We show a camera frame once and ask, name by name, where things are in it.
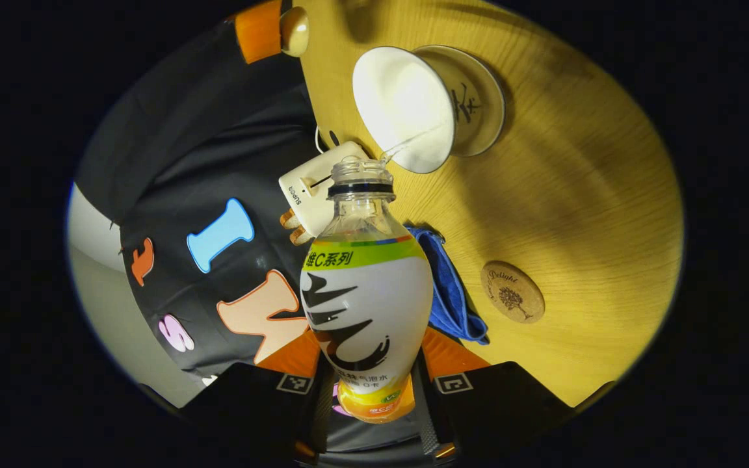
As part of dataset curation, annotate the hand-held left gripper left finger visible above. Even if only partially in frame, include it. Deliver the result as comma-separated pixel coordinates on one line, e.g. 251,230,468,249
179,328,323,456

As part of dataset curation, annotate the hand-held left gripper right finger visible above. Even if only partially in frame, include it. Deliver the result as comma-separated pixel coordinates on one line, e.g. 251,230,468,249
421,327,573,459

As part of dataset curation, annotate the round cork coaster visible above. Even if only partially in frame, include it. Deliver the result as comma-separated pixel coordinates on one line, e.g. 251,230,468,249
480,261,545,324

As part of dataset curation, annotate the clear labelled water bottle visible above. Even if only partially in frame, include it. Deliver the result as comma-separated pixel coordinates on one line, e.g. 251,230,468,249
299,156,434,424

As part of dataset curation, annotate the cream ceramic teacup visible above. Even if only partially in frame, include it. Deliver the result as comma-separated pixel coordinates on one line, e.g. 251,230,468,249
352,47,456,174

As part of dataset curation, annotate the blue towel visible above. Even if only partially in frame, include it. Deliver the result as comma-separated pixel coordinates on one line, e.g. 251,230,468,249
407,226,490,345

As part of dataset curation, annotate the white toaster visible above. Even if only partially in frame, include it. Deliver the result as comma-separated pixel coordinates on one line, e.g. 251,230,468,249
278,141,370,238

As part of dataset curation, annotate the cream ceramic saucer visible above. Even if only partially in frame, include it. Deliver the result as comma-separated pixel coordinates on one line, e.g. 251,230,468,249
414,45,506,157

